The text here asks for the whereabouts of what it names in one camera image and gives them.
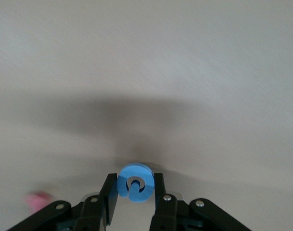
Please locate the red foam letter J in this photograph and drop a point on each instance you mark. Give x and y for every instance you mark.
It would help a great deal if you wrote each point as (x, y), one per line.
(36, 199)

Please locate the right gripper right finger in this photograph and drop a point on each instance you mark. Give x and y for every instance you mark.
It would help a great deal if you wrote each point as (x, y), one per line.
(165, 211)

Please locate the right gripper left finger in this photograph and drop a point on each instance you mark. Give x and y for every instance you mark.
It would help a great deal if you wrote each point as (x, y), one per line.
(93, 211)

